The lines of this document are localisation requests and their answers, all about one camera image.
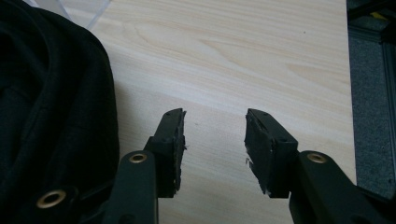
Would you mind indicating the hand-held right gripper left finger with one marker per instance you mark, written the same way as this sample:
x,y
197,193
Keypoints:
x,y
168,149

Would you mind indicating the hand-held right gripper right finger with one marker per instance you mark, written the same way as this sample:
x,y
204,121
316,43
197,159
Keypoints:
x,y
267,152

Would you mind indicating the black cloth garment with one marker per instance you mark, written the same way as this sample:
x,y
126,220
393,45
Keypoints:
x,y
53,102

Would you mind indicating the clear plastic sheet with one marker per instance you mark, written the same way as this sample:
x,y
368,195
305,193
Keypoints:
x,y
67,12

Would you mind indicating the black metal frame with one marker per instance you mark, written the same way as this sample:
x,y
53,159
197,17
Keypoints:
x,y
381,18

